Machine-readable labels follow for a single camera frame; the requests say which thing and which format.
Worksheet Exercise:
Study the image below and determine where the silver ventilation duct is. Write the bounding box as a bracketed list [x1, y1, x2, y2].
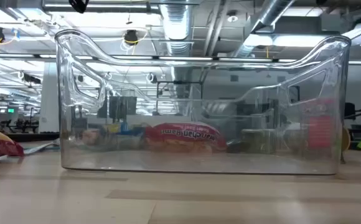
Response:
[158, 0, 195, 57]
[232, 0, 296, 58]

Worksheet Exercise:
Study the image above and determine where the red-lid spice container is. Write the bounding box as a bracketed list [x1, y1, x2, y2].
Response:
[304, 98, 337, 150]

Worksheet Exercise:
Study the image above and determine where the red roast beef ramen pack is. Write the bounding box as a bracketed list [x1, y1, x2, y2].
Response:
[144, 122, 228, 154]

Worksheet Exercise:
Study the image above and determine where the silver metal spoon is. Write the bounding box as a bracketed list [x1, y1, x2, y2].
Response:
[23, 146, 57, 156]

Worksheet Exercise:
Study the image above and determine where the teal silicone spoon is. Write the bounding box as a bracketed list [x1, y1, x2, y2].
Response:
[27, 140, 60, 152]

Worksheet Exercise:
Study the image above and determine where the tan-lid spice jar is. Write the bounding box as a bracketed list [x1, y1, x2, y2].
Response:
[341, 126, 352, 153]

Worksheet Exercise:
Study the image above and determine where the clear plastic bin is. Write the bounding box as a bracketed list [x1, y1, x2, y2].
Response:
[55, 29, 352, 175]

